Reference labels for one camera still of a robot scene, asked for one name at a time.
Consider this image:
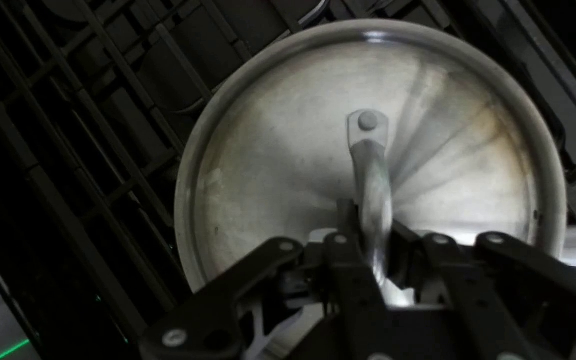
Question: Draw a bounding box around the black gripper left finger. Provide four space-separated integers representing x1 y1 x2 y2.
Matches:
138 229 399 360

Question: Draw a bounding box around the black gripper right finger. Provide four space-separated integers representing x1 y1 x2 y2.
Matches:
385 221 576 360

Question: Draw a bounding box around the black stove top with grates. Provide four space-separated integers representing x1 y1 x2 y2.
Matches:
0 0 576 360

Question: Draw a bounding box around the silver round pot lid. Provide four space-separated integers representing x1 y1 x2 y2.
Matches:
172 15 569 360

